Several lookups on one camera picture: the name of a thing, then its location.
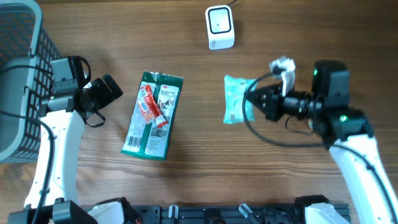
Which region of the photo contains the red snack packet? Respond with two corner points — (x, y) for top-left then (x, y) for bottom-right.
(137, 85), (168, 128)

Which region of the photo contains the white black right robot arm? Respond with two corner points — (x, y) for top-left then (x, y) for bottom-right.
(242, 57), (397, 223)

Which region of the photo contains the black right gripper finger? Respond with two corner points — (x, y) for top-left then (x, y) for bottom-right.
(246, 93), (266, 115)
(249, 86), (274, 95)

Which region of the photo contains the teal wet wipes pack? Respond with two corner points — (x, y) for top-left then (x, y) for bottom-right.
(223, 75), (256, 124)

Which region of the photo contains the grey mesh shopping basket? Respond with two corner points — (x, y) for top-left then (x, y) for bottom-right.
(1, 1), (61, 164)

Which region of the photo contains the white cube barcode scanner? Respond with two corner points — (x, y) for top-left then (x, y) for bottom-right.
(205, 5), (235, 50)

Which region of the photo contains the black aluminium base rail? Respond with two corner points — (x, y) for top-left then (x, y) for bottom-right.
(133, 203), (304, 224)

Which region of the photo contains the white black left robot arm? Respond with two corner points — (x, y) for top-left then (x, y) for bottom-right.
(1, 56), (131, 223)

